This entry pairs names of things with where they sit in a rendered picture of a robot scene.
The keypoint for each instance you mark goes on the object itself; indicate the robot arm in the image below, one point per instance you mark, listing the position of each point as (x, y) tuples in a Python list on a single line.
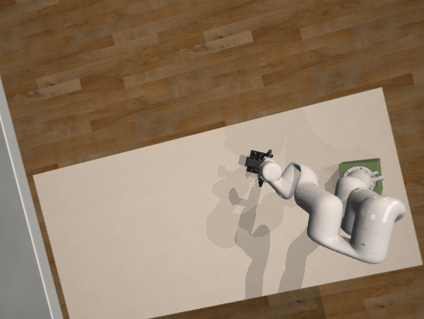
[(372, 224)]

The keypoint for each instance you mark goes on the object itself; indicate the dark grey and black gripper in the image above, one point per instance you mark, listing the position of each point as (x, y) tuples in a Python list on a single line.
[(267, 157)]

